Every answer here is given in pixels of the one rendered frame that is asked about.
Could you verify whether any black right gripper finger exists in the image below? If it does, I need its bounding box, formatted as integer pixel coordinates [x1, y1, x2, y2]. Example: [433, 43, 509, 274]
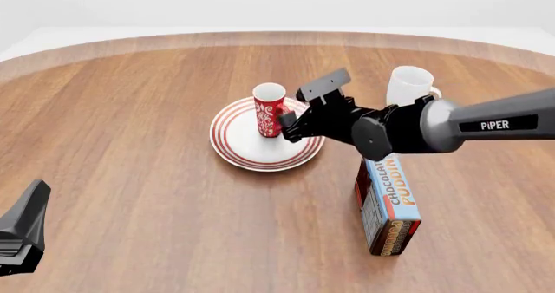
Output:
[281, 125, 323, 144]
[277, 106, 313, 130]

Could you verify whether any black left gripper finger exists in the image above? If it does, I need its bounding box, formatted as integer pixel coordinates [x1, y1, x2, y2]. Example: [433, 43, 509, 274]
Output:
[0, 179, 52, 252]

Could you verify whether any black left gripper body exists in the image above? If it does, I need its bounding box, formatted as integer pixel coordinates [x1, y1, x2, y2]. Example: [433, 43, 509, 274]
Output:
[0, 231, 46, 277]

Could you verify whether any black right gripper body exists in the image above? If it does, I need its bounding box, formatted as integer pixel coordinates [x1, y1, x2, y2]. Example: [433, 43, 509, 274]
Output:
[297, 93, 365, 146]

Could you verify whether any red patterned mug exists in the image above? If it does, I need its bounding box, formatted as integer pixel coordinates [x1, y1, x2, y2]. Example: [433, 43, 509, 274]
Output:
[251, 82, 291, 140]

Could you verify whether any white plate with red rings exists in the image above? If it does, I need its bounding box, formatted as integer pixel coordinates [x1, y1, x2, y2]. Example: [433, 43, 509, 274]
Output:
[209, 96, 326, 173]

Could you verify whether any white mug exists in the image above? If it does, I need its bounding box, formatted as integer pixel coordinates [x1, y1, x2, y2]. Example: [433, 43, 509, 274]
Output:
[385, 65, 444, 107]

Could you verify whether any chocolate pudding box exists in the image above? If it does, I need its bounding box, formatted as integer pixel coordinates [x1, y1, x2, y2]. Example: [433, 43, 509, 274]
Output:
[354, 153, 423, 257]

